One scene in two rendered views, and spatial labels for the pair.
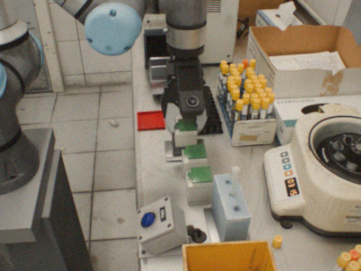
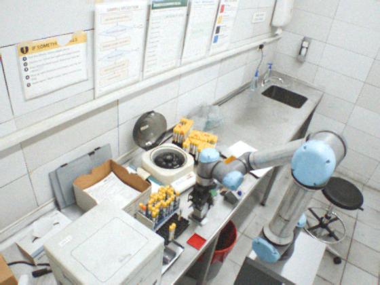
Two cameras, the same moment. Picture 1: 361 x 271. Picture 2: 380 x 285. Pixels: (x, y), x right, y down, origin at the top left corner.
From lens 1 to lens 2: 1.59 m
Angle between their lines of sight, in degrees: 99
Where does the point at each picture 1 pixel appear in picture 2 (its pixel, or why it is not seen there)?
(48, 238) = not seen: hidden behind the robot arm
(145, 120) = (199, 243)
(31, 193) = not seen: hidden behind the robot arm
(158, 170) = (214, 218)
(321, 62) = (96, 195)
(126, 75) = not seen: outside the picture
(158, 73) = (172, 252)
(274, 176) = (187, 183)
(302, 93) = (140, 187)
